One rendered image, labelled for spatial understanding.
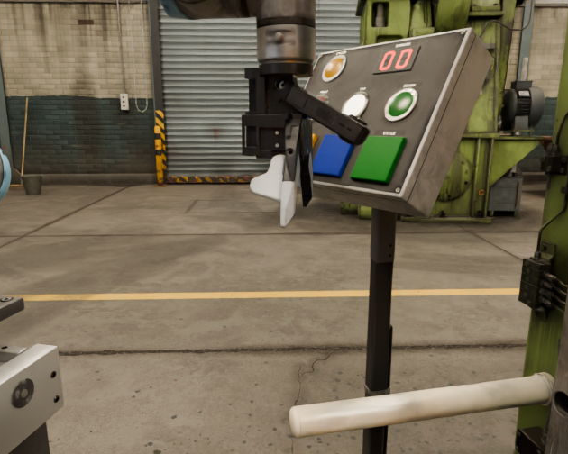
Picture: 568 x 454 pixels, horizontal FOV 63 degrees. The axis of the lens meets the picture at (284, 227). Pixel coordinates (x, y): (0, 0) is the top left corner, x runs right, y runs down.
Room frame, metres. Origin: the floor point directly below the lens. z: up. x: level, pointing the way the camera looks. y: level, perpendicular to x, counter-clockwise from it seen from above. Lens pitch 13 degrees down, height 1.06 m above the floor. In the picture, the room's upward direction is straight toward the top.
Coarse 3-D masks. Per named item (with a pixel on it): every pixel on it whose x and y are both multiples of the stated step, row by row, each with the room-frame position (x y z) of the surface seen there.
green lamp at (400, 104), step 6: (396, 96) 0.77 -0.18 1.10; (402, 96) 0.75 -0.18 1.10; (408, 96) 0.75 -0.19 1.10; (390, 102) 0.77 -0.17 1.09; (396, 102) 0.76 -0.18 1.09; (402, 102) 0.75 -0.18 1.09; (408, 102) 0.74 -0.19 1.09; (390, 108) 0.76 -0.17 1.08; (396, 108) 0.75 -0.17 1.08; (402, 108) 0.74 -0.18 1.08; (408, 108) 0.73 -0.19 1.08; (390, 114) 0.75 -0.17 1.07; (396, 114) 0.74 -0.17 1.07
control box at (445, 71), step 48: (384, 48) 0.86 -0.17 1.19; (432, 48) 0.77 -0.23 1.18; (480, 48) 0.75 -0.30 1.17; (336, 96) 0.89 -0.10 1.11; (384, 96) 0.79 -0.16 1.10; (432, 96) 0.71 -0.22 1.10; (432, 144) 0.69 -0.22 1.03; (336, 192) 0.79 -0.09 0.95; (384, 192) 0.68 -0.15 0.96; (432, 192) 0.69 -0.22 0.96
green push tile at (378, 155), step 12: (372, 144) 0.74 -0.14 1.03; (384, 144) 0.72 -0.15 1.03; (396, 144) 0.70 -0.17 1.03; (360, 156) 0.75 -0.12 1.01; (372, 156) 0.73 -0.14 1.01; (384, 156) 0.71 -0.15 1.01; (396, 156) 0.69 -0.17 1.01; (360, 168) 0.73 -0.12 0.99; (372, 168) 0.71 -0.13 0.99; (384, 168) 0.69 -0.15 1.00; (360, 180) 0.73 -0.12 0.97; (372, 180) 0.70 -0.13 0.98; (384, 180) 0.68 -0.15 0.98
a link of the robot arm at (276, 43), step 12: (276, 24) 0.60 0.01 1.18; (288, 24) 0.60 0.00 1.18; (264, 36) 0.61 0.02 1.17; (276, 36) 0.60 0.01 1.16; (288, 36) 0.60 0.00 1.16; (300, 36) 0.60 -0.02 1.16; (312, 36) 0.62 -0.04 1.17; (264, 48) 0.61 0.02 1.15; (276, 48) 0.60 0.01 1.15; (288, 48) 0.60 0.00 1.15; (300, 48) 0.60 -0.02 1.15; (312, 48) 0.62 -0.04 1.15; (264, 60) 0.62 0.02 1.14; (276, 60) 0.61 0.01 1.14; (288, 60) 0.61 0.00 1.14; (300, 60) 0.61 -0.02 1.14; (312, 60) 0.62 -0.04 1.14
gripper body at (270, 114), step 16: (272, 64) 0.61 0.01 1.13; (288, 64) 0.60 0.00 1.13; (304, 64) 0.61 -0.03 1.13; (256, 80) 0.63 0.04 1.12; (272, 80) 0.63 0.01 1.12; (288, 80) 0.62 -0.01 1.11; (256, 96) 0.63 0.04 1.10; (272, 96) 0.63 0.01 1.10; (256, 112) 0.63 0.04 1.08; (272, 112) 0.63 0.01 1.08; (288, 112) 0.62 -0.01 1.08; (256, 128) 0.61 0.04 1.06; (272, 128) 0.61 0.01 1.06; (288, 128) 0.60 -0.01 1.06; (304, 128) 0.60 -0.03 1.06; (256, 144) 0.61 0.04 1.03; (272, 144) 0.61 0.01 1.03; (304, 144) 0.60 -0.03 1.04
